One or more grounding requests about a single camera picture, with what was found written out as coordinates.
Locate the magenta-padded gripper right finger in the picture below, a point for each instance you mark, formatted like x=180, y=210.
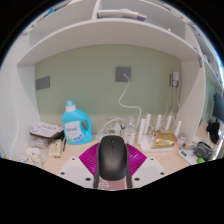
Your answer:
x=140, y=165

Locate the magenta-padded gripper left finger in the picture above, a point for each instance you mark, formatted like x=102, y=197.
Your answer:
x=85, y=163

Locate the black computer mouse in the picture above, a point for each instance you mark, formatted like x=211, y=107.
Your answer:
x=113, y=156

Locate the pink printed mouse pad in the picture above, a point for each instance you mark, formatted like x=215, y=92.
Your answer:
x=111, y=185

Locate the white router with antennas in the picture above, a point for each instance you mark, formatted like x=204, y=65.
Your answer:
x=146, y=145

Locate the pale yellow box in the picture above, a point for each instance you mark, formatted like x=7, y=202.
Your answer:
x=55, y=148

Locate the clear plastic bottle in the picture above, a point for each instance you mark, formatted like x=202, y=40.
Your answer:
x=130, y=133

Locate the gold foil bag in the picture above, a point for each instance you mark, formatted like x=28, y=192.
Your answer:
x=164, y=139

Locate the blue detergent bottle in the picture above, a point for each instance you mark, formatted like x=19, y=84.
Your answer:
x=75, y=128

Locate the white remote control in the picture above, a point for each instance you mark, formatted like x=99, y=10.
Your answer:
x=186, y=156

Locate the small round jar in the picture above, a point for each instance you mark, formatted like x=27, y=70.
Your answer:
x=182, y=140

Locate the clear plastic bags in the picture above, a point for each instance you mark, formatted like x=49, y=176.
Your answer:
x=35, y=150

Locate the flat book stack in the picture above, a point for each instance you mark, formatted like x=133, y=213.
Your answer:
x=46, y=129

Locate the green packet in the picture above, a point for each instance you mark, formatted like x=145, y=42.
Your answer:
x=201, y=160

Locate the grey zip pouch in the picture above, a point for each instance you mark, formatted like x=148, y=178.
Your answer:
x=203, y=150

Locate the black bag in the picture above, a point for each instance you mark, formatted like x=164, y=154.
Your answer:
x=213, y=130

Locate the black monitor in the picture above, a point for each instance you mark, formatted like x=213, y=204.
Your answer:
x=219, y=107

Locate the white shelf unit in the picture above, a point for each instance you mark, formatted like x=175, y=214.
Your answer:
x=106, y=33

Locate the grey blank wall plate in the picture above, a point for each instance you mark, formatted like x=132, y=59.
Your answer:
x=43, y=83

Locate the grey wall socket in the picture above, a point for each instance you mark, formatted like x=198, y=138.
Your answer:
x=123, y=74

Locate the white wall power adapter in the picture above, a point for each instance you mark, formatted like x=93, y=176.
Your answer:
x=175, y=78

